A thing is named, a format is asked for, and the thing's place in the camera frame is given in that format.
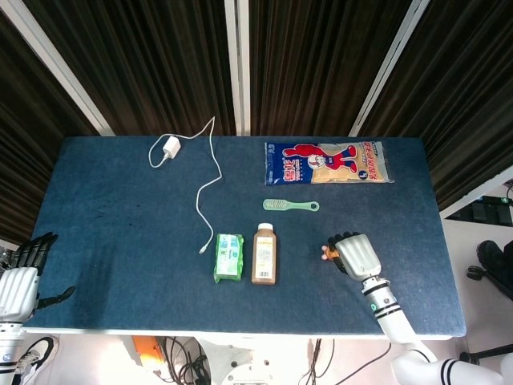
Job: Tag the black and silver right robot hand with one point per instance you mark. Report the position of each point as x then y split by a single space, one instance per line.
356 256

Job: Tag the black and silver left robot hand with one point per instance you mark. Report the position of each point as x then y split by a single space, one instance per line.
18 293

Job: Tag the small orange turtle toy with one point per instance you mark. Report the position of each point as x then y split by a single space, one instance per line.
329 252

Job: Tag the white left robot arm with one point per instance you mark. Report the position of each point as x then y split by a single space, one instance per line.
8 353

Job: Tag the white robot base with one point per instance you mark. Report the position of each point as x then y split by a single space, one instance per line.
244 361

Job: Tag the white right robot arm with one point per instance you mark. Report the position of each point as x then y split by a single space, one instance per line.
394 317

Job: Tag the black and white sneaker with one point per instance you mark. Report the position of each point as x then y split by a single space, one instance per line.
38 355

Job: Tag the brown juice bottle white cap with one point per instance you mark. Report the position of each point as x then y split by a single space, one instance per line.
264 256

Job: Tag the light green plastic brush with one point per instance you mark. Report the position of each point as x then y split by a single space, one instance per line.
276 205

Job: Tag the snack bag with cartoon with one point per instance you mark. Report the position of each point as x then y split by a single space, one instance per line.
320 164

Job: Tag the blue felt table cover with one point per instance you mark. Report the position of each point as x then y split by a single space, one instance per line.
120 240

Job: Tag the green wet wipes pack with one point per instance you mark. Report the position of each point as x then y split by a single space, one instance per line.
228 258

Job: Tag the orange box under table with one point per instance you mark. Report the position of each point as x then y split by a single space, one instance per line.
148 349

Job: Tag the black electronics with green lights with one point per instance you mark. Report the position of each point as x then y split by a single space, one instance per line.
493 208

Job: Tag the black pleated curtain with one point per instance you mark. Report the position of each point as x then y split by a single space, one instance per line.
24 140
152 68
316 64
461 100

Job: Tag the white charger adapter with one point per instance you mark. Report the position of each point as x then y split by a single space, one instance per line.
171 147

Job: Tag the white frame post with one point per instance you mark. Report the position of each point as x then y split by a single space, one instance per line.
477 192
390 68
60 68
237 68

